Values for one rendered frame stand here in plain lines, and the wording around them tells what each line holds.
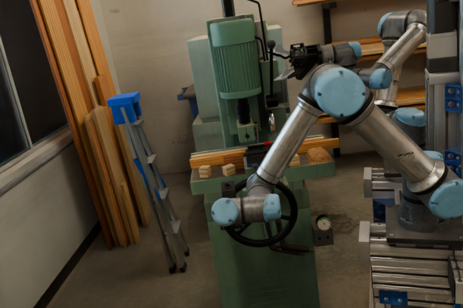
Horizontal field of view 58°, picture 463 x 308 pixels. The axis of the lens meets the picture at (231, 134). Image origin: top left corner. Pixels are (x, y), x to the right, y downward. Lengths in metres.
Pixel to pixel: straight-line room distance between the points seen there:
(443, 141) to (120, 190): 2.25
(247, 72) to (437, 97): 0.69
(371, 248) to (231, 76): 0.82
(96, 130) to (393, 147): 2.24
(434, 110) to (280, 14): 2.69
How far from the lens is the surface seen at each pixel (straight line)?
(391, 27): 1.94
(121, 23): 4.25
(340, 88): 1.05
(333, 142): 1.89
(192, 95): 3.51
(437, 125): 1.56
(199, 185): 1.72
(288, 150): 1.23
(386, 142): 1.14
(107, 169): 3.07
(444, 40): 1.53
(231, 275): 1.93
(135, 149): 2.53
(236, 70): 1.68
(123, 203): 3.17
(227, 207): 1.15
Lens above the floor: 1.54
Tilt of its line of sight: 16 degrees down
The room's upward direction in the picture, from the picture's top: 9 degrees counter-clockwise
